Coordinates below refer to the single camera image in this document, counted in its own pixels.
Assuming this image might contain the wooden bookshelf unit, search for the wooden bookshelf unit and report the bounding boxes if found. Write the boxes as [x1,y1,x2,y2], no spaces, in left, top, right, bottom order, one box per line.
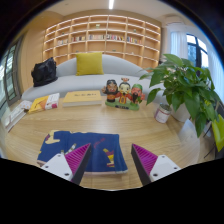
[42,14,162,70]

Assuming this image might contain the dark-framed window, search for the dark-framed window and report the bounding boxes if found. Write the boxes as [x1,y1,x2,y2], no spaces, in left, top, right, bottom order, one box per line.
[185,33,210,69]

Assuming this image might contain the grey curved sofa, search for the grey curved sofa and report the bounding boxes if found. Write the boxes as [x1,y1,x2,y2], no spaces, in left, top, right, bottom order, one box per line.
[20,53,168,104]

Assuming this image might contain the plain yellow book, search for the plain yellow book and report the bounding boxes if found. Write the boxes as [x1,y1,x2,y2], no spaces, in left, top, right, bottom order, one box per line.
[62,90,103,108]

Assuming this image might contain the blue patterned towel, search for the blue patterned towel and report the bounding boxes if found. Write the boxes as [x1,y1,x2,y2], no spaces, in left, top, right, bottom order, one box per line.
[36,129,129,176]

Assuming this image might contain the three-figure figurine set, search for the three-figure figurine set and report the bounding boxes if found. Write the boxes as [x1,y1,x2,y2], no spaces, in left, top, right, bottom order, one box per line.
[101,77,147,111]

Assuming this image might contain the yellow and pink book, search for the yellow and pink book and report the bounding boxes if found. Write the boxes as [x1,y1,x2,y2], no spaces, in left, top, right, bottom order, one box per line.
[27,92,61,115]

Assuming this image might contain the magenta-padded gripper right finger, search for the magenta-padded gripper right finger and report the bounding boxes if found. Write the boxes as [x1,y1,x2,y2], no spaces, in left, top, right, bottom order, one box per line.
[130,143,182,187]

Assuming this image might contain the red and white book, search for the red and white book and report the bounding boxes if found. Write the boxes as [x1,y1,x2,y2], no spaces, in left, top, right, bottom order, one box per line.
[0,105,28,133]

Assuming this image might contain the green chair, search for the green chair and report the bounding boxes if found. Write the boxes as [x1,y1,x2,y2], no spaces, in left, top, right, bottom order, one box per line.
[210,114,224,158]

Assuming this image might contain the glass door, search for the glass door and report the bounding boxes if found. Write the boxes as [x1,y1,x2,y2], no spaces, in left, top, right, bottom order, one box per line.
[0,36,24,108]

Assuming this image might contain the black bag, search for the black bag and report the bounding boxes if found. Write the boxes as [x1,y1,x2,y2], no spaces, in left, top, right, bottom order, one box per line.
[30,56,59,88]

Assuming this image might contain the white curtain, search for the white curtain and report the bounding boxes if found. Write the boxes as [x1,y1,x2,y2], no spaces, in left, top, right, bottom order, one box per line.
[169,31,188,61]

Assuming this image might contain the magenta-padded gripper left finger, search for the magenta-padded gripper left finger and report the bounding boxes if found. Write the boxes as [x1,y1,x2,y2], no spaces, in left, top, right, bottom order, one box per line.
[40,142,92,186]

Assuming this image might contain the green potted plant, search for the green potted plant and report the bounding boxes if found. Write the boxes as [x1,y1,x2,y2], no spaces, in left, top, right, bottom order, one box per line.
[139,53,223,138]

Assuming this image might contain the yellow cushion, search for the yellow cushion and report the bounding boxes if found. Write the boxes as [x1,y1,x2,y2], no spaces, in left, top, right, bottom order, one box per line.
[74,51,105,77]

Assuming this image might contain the small patterned pouch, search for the small patterned pouch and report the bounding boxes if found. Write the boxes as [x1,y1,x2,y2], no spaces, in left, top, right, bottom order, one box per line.
[18,99,33,112]

